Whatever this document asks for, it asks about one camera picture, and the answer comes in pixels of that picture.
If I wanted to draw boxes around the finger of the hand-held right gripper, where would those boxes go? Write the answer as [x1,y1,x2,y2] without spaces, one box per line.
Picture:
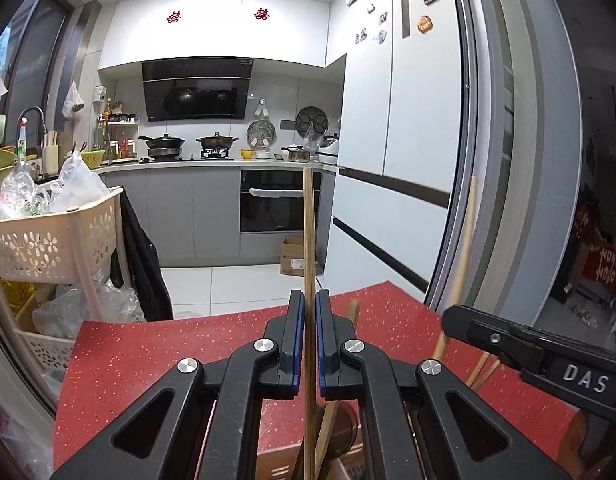
[442,305,554,376]

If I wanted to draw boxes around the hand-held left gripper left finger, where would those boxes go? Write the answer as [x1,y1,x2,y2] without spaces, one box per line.
[50,289,307,480]

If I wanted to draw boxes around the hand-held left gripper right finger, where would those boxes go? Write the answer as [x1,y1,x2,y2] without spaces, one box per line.
[315,289,571,480]

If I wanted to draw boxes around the brown handled metal spoon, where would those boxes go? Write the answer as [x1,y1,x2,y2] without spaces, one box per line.
[330,400,365,458]

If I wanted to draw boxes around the wooden chopstick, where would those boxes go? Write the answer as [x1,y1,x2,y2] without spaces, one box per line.
[432,175,478,362]
[472,359,502,392]
[315,300,359,466]
[303,167,317,480]
[465,351,491,387]

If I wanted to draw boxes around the cardboard box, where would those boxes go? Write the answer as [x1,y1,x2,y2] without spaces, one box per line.
[280,236,319,277]

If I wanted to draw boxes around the black built-in oven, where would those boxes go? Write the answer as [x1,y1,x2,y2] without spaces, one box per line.
[239,169,323,234]

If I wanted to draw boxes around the grey base cabinets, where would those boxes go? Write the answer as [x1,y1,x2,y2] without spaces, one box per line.
[94,157,339,269]

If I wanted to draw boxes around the black hanging bag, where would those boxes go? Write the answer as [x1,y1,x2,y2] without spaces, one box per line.
[110,185,175,322]

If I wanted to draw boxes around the white refrigerator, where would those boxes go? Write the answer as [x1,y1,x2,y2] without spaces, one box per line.
[322,0,470,307]

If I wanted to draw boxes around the white rice cooker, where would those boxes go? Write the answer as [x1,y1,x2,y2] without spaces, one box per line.
[319,133,341,165]

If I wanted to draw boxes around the round patterned trivet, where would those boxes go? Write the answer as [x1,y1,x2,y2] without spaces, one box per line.
[246,120,277,147]

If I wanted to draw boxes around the clear plastic bag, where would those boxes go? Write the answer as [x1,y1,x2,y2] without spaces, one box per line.
[32,281,146,339]

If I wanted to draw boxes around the brown cooking pot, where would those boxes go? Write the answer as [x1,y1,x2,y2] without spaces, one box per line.
[195,132,239,152]

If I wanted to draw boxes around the round black steamer rack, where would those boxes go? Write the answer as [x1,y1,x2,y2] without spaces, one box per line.
[295,106,330,134]

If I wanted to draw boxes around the black wok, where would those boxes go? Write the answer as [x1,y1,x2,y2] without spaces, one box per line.
[138,133,187,157]

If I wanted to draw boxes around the beige plastic basket cart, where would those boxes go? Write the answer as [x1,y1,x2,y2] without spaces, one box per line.
[0,186,126,373]

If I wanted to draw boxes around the black range hood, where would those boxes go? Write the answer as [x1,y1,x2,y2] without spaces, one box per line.
[141,58,255,122]

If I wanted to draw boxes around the clear plastic bags pile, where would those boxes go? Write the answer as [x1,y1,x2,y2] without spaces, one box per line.
[0,152,111,220]

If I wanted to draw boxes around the spice rack with bottles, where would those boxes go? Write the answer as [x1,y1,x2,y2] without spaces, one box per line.
[94,99,141,162]

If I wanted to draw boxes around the group of fridge magnets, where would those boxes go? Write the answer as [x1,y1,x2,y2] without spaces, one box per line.
[354,0,455,45]

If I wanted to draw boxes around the white hanging plastic bag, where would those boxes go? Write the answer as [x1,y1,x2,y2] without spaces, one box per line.
[62,81,85,121]

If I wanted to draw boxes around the spray bottle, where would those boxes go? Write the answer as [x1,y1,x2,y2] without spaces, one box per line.
[15,117,29,161]

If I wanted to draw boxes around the black kitchen faucet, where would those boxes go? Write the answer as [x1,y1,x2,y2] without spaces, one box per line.
[18,106,48,156]

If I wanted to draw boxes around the green colander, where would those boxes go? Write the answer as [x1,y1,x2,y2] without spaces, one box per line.
[0,148,19,181]

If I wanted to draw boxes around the grey sliding door frame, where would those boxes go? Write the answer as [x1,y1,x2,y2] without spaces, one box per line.
[428,0,586,331]

